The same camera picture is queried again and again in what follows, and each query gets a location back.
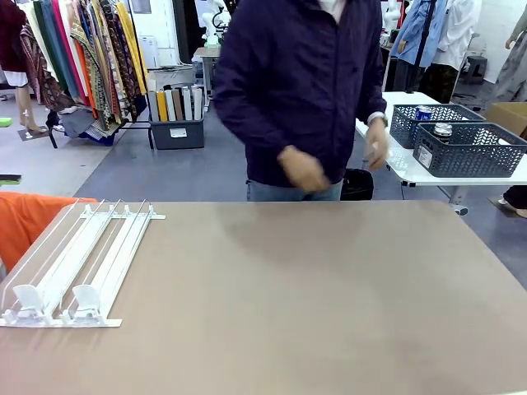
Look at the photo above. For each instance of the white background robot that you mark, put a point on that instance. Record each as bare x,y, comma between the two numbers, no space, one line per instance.
212,24

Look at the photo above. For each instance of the grey cloth pile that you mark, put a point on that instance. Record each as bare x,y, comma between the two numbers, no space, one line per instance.
82,123

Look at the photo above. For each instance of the cream hanging fabric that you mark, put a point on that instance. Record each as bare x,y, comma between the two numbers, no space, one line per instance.
35,24

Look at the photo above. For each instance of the white folding table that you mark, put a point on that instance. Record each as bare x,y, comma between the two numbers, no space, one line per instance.
411,177

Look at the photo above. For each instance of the person's right forearm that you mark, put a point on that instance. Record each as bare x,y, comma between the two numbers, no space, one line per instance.
255,123

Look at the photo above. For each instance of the white air purifier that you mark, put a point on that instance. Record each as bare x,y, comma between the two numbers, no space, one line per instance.
148,51

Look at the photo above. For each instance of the yellow fabric roll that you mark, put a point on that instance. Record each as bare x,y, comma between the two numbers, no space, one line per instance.
162,106

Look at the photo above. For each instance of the teal hanging fabric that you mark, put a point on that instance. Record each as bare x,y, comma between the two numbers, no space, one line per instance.
53,45

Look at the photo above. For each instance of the blue-grey basket with label sticker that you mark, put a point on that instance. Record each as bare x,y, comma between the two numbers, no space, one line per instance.
469,156

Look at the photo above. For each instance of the cardboard box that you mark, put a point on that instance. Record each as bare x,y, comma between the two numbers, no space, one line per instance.
510,115

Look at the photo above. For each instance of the black plastic stool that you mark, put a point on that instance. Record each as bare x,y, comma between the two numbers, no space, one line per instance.
476,68

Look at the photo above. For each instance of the white shirt on mannequin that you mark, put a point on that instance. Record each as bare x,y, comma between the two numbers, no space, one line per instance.
457,33

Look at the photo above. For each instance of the bystander's shoe and leg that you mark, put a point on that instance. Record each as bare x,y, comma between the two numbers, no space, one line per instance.
516,197

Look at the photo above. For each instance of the blue-grey woven plastic basket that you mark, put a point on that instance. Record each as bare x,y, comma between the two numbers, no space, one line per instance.
405,123

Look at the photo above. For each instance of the orange hanging fabric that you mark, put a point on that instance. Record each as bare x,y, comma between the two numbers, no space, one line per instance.
86,78

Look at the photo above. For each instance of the brown fabric roll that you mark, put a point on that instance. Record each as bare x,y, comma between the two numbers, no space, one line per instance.
178,104

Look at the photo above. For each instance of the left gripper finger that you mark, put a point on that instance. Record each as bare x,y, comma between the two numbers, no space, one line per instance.
6,122
10,179

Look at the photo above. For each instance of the grey dress on mannequin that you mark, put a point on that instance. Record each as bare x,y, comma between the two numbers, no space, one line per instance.
510,66

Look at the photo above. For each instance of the maroon garment on mannequin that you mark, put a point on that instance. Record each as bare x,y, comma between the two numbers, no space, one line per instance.
11,33

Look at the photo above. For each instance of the yellow hanging fabric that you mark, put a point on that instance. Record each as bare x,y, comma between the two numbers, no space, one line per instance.
133,45

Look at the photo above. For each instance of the zigzag patterned hanging fabric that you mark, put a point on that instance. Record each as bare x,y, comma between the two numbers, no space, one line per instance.
92,53

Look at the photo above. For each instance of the grey storage bin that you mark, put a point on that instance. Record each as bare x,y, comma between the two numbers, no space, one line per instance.
177,136

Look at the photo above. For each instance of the person's right hand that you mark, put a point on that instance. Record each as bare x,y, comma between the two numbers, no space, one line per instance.
306,170

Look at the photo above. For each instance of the person's left hand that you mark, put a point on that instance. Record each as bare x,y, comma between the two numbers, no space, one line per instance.
376,148

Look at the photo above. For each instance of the brown patterned hanging fabric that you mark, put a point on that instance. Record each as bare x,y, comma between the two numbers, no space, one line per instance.
119,53

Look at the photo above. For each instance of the person in navy jacket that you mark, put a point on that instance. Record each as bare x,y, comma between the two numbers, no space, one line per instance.
296,82

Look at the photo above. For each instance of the black stand pole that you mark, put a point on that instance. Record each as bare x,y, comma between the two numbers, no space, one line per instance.
424,37

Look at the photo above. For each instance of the pink hanging fabric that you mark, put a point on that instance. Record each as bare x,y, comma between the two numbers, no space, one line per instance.
66,41

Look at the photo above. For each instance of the blue shirt on mannequin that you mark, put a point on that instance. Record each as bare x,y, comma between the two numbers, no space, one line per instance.
416,33

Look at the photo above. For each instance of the light grey fabric roll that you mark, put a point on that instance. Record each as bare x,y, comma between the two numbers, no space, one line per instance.
187,103

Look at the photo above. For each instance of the white wristwatch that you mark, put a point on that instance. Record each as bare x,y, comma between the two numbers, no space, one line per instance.
378,119

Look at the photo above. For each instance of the beige fabric roll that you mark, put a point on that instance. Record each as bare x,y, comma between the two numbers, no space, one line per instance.
197,103

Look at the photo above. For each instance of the black bag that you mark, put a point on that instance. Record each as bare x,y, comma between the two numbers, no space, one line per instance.
357,185

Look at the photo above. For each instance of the white fabric roll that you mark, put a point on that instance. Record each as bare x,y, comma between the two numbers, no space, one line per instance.
170,105

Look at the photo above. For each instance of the person's left forearm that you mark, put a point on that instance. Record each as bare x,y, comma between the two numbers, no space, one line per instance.
372,82

